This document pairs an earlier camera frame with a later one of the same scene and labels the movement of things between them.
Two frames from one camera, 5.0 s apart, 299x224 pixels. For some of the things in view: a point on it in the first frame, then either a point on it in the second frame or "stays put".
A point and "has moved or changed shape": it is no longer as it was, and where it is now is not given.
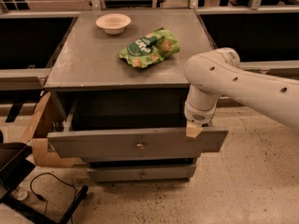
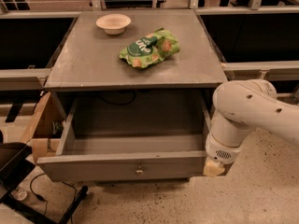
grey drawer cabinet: [117, 81] stays put
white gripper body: [198, 114] to [219, 150]
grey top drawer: [126, 125] has moved or changed shape
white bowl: [113, 23] stays put
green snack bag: [150, 49] stays put
